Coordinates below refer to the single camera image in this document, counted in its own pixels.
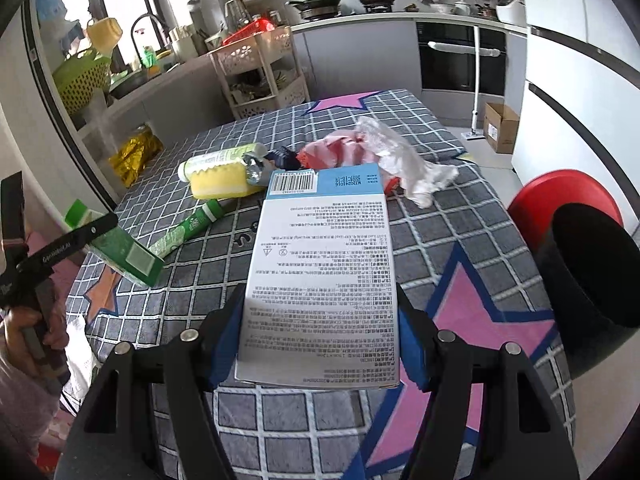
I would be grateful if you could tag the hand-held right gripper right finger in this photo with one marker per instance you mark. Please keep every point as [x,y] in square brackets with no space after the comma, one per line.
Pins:
[415,345]

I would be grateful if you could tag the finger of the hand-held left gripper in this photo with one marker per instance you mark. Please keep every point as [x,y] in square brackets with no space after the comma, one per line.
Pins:
[65,240]

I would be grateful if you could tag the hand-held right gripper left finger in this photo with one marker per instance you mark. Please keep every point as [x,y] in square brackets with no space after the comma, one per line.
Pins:
[225,340]

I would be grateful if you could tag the green cardboard box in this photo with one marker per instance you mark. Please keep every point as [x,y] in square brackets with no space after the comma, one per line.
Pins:
[125,255]

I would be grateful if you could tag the white and blue cardboard box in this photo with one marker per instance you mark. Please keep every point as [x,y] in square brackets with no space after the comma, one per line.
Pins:
[320,270]

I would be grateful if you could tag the white and green plastic bottle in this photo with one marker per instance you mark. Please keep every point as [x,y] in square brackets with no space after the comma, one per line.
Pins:
[215,160]

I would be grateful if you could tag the white plastic bag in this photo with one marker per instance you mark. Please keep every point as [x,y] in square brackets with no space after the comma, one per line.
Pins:
[405,165]

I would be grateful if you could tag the black trash bin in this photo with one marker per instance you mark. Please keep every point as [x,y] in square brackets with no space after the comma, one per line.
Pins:
[590,280]

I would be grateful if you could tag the person's left forearm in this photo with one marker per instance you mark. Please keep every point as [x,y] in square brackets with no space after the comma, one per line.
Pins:
[25,410]

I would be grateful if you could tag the person's left hand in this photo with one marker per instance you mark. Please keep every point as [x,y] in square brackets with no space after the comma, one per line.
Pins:
[15,340]

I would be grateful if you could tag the grey checked tablecloth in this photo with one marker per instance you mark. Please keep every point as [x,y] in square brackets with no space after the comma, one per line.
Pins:
[210,280]

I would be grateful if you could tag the golden foil bag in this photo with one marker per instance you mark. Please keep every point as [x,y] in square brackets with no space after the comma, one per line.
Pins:
[135,155]

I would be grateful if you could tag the green tube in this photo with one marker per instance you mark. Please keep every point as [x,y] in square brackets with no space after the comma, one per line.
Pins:
[190,225]

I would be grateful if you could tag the white paper sheet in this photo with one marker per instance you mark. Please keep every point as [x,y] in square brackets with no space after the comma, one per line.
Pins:
[80,360]

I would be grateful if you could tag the green plastic basket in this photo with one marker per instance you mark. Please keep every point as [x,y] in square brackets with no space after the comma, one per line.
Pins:
[82,85]

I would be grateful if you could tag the yellow sponge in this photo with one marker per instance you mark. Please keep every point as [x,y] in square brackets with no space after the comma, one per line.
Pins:
[220,182]

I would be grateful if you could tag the black sink basin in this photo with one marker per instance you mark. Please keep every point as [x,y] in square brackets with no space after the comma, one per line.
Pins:
[127,85]

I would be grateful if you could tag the crumpled clear plastic bottle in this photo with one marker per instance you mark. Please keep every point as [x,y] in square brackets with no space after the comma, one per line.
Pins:
[255,170]

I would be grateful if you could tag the dark blue wrapper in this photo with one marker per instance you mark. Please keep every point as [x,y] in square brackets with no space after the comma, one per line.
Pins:
[281,157]

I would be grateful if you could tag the red plastic wrapper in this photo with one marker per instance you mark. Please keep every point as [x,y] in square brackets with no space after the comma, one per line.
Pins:
[307,160]

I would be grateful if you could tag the green dish soap bottle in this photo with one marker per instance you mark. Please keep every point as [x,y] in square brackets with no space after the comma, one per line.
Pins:
[149,57]

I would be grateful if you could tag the pink plastic bag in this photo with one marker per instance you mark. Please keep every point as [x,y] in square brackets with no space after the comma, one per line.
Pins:
[332,152]

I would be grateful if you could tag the black kitchen faucet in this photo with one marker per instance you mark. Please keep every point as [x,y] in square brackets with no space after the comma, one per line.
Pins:
[134,30]

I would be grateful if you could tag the white canister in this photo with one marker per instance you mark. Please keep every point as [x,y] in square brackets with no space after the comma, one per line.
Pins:
[182,47]

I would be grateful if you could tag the brown cardboard box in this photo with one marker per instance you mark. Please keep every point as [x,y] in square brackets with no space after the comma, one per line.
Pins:
[500,127]

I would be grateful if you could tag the white stick mop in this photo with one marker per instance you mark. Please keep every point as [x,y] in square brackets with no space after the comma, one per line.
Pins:
[479,100]

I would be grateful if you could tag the beige plastic storage cart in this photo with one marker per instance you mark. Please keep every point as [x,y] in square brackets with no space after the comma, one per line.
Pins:
[250,55]

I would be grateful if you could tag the red plastic basket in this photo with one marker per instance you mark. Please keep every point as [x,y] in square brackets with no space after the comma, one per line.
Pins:
[250,30]

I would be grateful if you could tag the white kitchen counter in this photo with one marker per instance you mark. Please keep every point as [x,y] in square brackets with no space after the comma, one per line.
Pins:
[400,17]

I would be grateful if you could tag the white refrigerator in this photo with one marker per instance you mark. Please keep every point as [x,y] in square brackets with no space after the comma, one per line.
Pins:
[590,60]

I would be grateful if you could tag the white bowl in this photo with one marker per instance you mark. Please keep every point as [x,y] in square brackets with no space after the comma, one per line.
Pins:
[441,8]

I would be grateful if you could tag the white enamel pot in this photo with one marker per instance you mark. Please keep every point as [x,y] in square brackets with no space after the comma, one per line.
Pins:
[462,8]

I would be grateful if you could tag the black wok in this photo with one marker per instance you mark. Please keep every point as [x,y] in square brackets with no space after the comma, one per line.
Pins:
[315,7]

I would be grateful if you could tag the white rice cooker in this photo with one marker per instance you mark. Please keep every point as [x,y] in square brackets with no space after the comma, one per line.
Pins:
[510,10]

